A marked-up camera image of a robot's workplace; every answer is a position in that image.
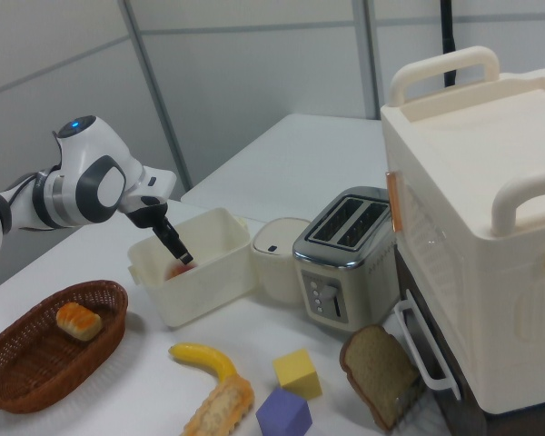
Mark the small golden bread roll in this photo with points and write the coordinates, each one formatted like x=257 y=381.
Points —
x=79 y=321

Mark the brown wicker basket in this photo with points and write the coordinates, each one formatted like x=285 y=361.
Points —
x=32 y=363

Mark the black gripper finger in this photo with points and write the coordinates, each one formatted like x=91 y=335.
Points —
x=172 y=243

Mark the purple foam cube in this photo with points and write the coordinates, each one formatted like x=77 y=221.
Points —
x=284 y=415

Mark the cream and chrome toaster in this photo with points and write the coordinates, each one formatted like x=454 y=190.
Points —
x=340 y=268

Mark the yellow banana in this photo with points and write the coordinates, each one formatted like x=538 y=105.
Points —
x=204 y=356

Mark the white grey Franka robot arm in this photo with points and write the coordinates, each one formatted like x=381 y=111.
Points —
x=95 y=150

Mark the black vertical pole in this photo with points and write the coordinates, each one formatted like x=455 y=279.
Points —
x=448 y=41

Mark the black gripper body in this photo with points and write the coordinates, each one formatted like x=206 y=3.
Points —
x=146 y=217

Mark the white square plastic container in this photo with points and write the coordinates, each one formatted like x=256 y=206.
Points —
x=200 y=290

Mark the red apple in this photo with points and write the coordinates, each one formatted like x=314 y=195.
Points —
x=178 y=271

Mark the brown bread slice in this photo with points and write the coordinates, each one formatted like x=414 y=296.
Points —
x=377 y=372

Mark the yellow foam cube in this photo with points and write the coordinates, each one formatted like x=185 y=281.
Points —
x=300 y=372

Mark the long glazed pastry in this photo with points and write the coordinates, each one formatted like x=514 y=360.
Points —
x=220 y=409

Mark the small white lidded bin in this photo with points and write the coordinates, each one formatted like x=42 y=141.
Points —
x=277 y=268

